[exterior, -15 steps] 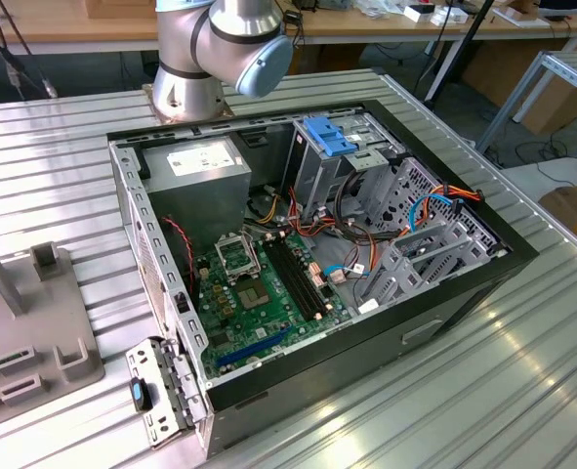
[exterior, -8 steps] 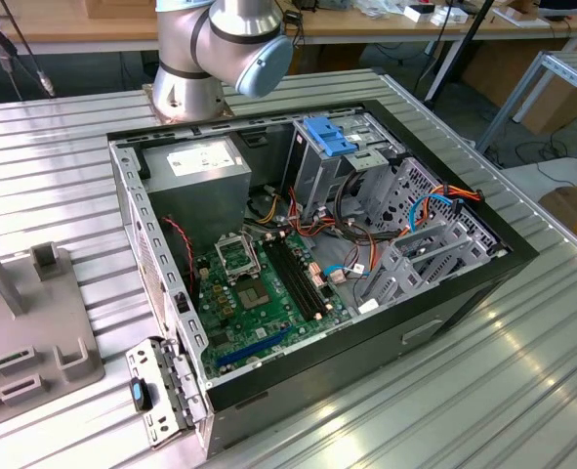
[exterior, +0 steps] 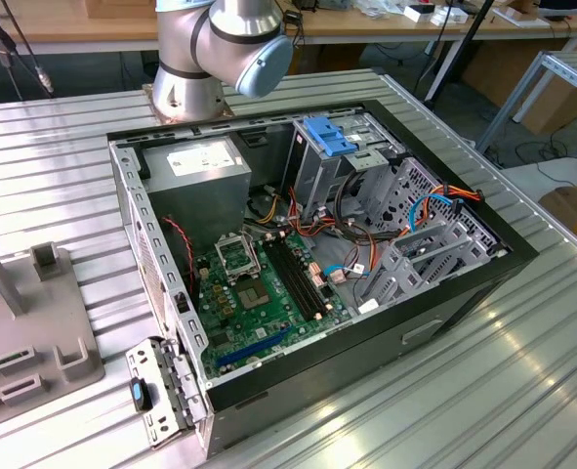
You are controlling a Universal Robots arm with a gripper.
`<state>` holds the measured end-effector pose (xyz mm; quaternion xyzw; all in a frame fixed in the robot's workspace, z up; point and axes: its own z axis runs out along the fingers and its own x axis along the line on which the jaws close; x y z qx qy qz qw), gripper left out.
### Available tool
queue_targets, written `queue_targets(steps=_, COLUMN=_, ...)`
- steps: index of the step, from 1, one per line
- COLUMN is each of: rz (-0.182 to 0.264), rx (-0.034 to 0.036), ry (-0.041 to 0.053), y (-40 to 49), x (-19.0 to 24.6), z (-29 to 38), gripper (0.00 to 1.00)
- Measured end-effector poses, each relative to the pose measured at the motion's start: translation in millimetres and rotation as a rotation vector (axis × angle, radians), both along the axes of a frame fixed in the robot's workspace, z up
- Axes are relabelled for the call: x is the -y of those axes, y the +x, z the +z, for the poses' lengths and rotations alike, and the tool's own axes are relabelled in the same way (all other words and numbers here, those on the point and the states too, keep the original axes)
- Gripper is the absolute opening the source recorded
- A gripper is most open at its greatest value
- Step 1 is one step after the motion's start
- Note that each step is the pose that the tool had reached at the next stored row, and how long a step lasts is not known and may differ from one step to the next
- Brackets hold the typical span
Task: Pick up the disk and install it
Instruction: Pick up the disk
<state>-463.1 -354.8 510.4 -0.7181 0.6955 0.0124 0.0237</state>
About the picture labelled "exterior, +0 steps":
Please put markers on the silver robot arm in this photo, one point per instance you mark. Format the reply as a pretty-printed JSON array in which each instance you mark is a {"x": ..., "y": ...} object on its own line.
[{"x": 185, "y": 93}]

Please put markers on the grey metal disk bay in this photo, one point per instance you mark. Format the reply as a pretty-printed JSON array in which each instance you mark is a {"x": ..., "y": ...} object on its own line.
[{"x": 400, "y": 273}]

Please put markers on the black RAM slot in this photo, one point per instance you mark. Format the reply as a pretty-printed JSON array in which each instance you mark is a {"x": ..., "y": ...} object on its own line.
[
  {"x": 312, "y": 274},
  {"x": 297, "y": 276},
  {"x": 304, "y": 275},
  {"x": 289, "y": 277}
]

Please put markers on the grey metal drive cage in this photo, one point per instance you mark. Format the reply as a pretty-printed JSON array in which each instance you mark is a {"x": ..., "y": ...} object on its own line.
[{"x": 317, "y": 176}]

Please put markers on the green motherboard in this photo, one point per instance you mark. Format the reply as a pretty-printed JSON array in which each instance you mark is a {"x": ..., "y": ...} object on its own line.
[{"x": 268, "y": 312}]

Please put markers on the grey power supply unit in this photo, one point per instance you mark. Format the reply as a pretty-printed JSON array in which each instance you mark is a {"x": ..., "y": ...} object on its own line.
[{"x": 195, "y": 195}]

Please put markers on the blue plastic drive latch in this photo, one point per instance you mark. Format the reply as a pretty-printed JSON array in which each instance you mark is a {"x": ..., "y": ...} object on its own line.
[{"x": 329, "y": 137}]

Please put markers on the white paper label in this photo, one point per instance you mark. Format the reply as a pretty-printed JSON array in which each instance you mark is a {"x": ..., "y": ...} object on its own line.
[{"x": 368, "y": 307}]

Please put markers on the blue expansion slot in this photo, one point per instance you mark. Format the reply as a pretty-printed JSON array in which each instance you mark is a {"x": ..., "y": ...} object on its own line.
[{"x": 254, "y": 348}]

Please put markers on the black open PC case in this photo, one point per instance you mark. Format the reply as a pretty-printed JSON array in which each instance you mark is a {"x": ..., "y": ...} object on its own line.
[{"x": 366, "y": 352}]

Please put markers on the grey metal slot retainer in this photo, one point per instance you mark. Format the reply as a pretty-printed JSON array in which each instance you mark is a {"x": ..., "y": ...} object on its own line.
[{"x": 171, "y": 391}]

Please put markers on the blue black latch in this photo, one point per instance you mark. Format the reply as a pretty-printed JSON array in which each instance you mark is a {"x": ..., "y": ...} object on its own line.
[{"x": 140, "y": 395}]

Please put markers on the long wooden desk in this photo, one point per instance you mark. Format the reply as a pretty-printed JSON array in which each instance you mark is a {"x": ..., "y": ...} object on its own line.
[{"x": 390, "y": 28}]

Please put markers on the clear plastic bag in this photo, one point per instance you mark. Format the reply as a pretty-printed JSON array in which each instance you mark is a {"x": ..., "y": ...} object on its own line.
[{"x": 376, "y": 9}]

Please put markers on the white box with black top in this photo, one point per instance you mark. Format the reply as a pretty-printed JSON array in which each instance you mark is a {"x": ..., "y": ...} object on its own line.
[{"x": 417, "y": 14}]

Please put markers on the brown cardboard box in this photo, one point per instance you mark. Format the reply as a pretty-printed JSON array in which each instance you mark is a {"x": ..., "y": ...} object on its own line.
[
  {"x": 556, "y": 107},
  {"x": 488, "y": 68}
]

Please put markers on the grey parts rack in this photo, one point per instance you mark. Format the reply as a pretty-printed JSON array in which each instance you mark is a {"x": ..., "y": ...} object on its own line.
[{"x": 39, "y": 312}]

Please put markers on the small white box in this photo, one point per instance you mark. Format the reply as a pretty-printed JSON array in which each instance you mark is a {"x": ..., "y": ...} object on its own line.
[{"x": 449, "y": 17}]

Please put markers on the white board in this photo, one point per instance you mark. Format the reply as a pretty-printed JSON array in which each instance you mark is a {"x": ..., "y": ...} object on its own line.
[{"x": 561, "y": 176}]

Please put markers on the wooden box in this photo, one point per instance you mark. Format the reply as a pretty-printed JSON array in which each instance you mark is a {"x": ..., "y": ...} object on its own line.
[{"x": 117, "y": 7}]

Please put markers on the black slanted pole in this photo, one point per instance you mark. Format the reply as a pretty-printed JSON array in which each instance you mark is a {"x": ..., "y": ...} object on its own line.
[{"x": 478, "y": 19}]

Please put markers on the cardboard box with label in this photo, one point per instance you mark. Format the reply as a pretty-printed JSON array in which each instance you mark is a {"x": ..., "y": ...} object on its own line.
[{"x": 576, "y": 215}]

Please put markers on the flat white box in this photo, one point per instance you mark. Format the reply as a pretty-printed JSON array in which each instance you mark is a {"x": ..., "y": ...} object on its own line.
[{"x": 520, "y": 17}]

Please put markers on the square brown base plate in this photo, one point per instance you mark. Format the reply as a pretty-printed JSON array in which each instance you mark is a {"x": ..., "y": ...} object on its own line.
[{"x": 228, "y": 111}]

